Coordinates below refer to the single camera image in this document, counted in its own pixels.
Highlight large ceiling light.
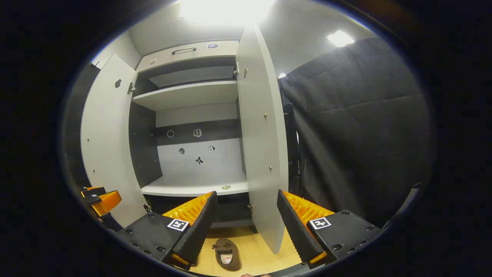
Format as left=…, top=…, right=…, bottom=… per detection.
left=179, top=0, right=275, bottom=25

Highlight mesh office chair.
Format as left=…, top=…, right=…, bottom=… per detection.
left=384, top=183, right=423, bottom=228

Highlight grey cabinet drawer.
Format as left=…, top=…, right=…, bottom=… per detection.
left=136, top=40, right=239, bottom=72

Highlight black backdrop cloth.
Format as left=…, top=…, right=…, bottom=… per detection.
left=279, top=37, right=437, bottom=227

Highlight brown furry shoe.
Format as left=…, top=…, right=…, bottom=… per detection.
left=212, top=238, right=241, bottom=271

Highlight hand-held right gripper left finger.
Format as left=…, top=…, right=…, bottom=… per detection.
left=117, top=191, right=218, bottom=270

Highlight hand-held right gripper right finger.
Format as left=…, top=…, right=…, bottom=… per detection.
left=277, top=189, right=383, bottom=269

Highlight grey shoe cabinet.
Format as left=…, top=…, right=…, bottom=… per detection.
left=129, top=40, right=254, bottom=231

